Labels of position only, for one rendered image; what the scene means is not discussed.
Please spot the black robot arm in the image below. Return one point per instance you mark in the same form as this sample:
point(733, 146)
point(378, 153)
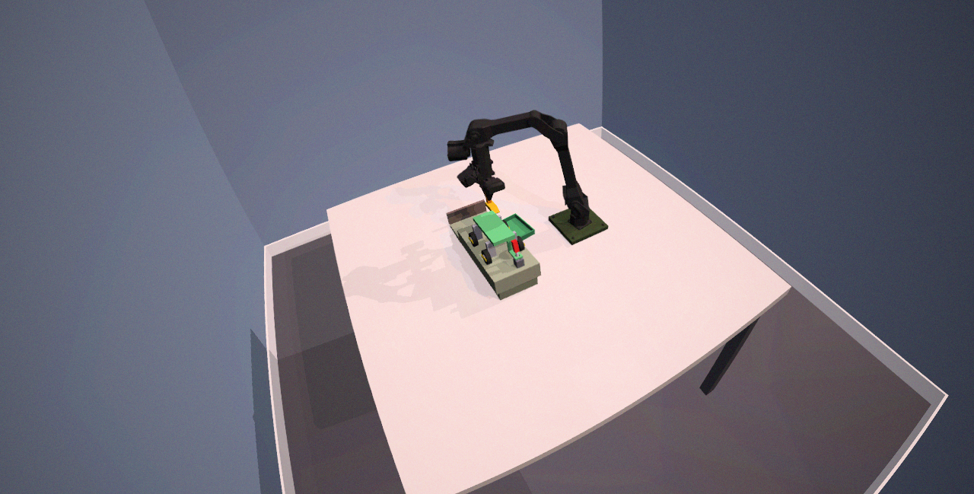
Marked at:
point(478, 139)

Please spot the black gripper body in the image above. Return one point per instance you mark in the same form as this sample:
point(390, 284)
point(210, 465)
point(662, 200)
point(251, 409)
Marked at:
point(490, 184)

